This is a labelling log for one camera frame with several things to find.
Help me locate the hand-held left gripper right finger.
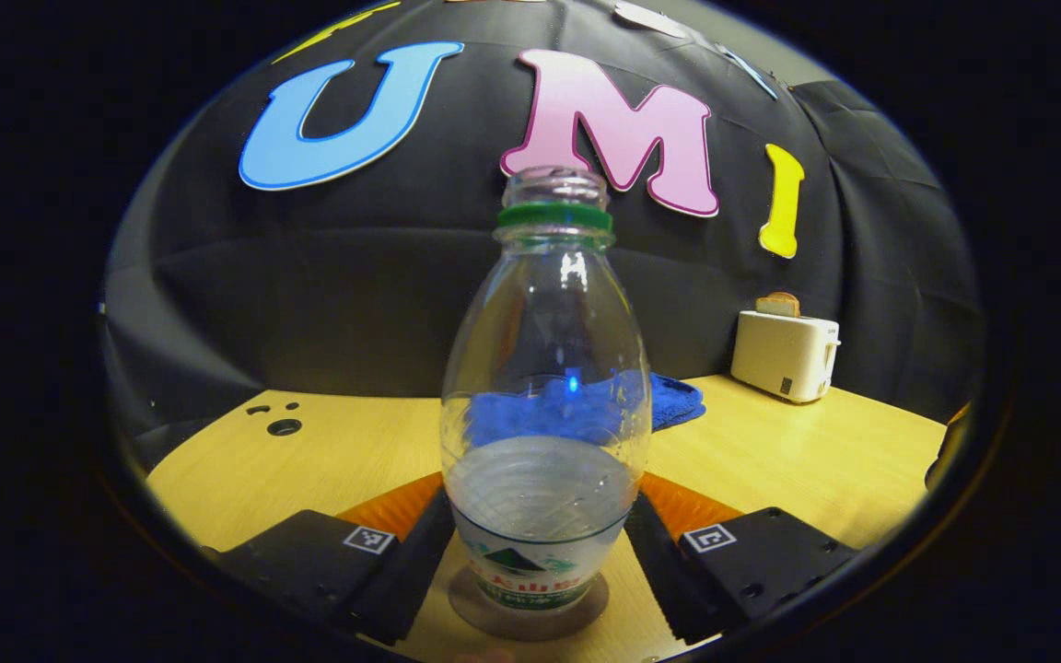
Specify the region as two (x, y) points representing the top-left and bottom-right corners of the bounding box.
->
(624, 471), (861, 646)

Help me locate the clear plastic water bottle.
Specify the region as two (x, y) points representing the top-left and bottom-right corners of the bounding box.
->
(439, 166), (655, 612)

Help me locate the white toaster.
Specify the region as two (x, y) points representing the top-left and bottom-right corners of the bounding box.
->
(729, 309), (842, 405)

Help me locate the blue folded towel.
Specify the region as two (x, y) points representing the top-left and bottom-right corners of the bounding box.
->
(464, 369), (707, 448)

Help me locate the black backdrop cloth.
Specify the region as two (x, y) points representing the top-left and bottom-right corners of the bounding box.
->
(102, 0), (987, 461)

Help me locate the round brown coaster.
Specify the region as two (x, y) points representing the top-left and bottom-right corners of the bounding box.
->
(447, 563), (611, 644)

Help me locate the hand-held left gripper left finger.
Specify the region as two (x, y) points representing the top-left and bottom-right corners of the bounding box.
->
(202, 471), (458, 647)

